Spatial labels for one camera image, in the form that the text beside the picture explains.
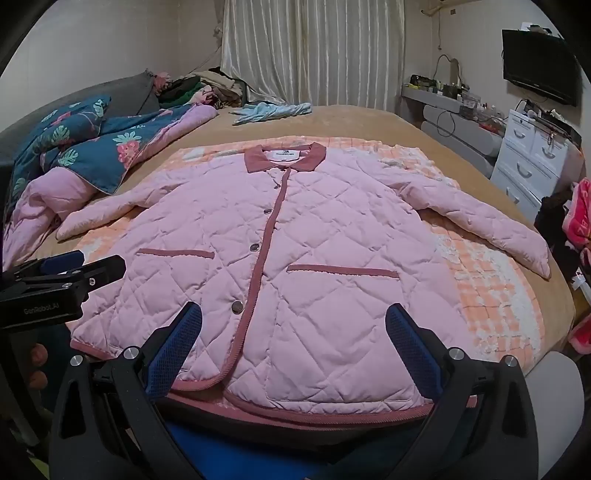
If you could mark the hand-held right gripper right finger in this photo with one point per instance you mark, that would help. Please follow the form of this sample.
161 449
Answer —
411 350

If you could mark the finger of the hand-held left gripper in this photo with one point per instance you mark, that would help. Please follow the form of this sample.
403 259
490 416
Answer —
62 262
108 270

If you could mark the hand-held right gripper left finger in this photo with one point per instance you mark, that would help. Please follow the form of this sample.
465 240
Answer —
178 350

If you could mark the pink quilted jacket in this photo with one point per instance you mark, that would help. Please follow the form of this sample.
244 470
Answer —
323 230

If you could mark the pile of clothes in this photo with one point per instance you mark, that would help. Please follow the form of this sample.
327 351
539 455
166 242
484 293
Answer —
207 90

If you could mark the person's left hand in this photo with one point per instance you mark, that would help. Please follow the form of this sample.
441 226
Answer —
39 369

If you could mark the orange checked blanket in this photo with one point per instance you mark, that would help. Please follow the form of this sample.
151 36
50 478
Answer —
485 295

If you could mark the blue floral quilt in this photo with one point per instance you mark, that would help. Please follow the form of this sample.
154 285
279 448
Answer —
92 157

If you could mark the white round stool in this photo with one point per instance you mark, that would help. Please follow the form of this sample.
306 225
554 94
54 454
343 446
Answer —
554 392

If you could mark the grey pillow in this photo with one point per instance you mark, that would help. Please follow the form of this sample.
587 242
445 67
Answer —
124 92

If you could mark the dark clothing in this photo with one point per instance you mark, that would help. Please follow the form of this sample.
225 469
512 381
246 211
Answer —
554 221

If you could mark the pink printed towel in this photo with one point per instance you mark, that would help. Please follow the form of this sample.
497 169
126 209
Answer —
579 217

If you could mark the light blue garment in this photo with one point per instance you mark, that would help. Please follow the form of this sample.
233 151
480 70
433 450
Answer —
268 110

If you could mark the white drawer cabinet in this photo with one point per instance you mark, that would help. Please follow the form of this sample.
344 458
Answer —
526 152

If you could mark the tan bed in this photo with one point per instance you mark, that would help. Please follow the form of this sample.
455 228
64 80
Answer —
369 120

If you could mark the grey desk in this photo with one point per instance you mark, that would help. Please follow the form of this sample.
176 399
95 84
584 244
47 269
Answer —
438 99

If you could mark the clutter of small bottles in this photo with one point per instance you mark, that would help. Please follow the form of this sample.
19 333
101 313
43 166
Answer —
466 99

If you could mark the white striped curtain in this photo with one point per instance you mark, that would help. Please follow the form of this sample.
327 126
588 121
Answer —
314 46

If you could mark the black television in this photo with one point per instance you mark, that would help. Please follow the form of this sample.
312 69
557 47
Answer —
540 64

